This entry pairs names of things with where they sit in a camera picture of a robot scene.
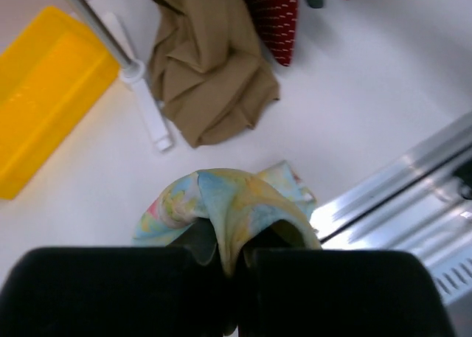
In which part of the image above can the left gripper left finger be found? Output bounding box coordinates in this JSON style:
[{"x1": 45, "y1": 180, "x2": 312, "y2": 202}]
[{"x1": 1, "y1": 247, "x2": 235, "y2": 336}]

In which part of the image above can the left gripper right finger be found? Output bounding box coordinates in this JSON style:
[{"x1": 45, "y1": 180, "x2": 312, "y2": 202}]
[{"x1": 237, "y1": 249, "x2": 454, "y2": 336}]

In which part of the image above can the floral pastel skirt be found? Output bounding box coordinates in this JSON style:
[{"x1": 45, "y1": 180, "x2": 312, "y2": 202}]
[{"x1": 133, "y1": 161, "x2": 322, "y2": 276}]

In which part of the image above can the tan skirt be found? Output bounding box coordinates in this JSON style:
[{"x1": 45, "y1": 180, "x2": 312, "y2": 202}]
[{"x1": 148, "y1": 0, "x2": 280, "y2": 148}]

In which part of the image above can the left red polka-dot skirt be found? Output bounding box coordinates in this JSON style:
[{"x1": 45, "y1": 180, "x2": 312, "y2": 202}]
[{"x1": 244, "y1": 0, "x2": 298, "y2": 66}]

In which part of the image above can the yellow plastic tray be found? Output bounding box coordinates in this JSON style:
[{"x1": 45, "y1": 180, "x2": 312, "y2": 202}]
[{"x1": 1, "y1": 7, "x2": 119, "y2": 200}]

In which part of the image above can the white metal clothes rack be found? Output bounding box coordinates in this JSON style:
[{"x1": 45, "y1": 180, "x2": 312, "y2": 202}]
[{"x1": 68, "y1": 0, "x2": 173, "y2": 152}]

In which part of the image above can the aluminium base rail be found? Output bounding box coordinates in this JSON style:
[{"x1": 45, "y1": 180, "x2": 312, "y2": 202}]
[{"x1": 310, "y1": 114, "x2": 471, "y2": 266}]

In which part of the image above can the white slotted cable duct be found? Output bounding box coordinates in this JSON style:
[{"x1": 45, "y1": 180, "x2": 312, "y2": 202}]
[{"x1": 432, "y1": 257, "x2": 471, "y2": 306}]

